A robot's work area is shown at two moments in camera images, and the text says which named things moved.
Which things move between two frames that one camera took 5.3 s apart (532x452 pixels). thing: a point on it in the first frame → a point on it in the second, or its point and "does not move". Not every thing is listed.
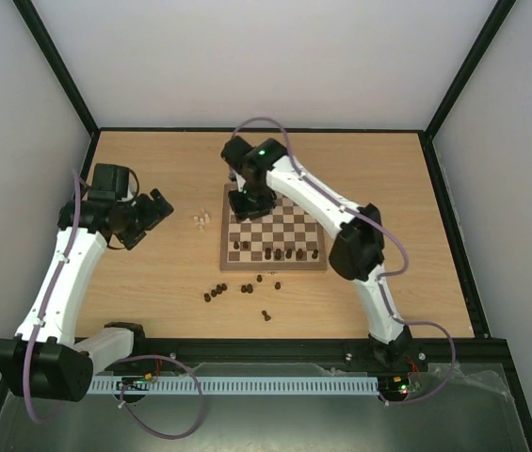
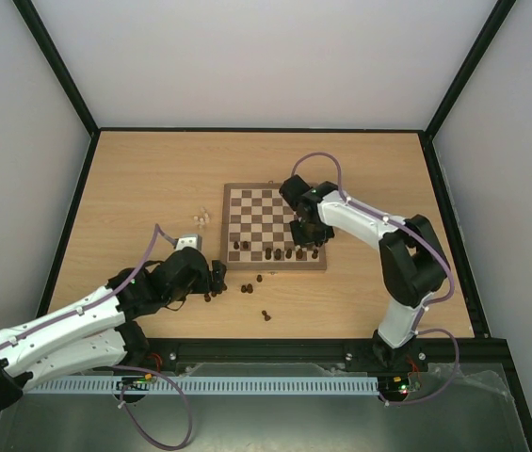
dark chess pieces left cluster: [218, 291] does not move
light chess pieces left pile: [201, 221] does not move
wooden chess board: [288, 239] does not move
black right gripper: [251, 207] → [311, 231]
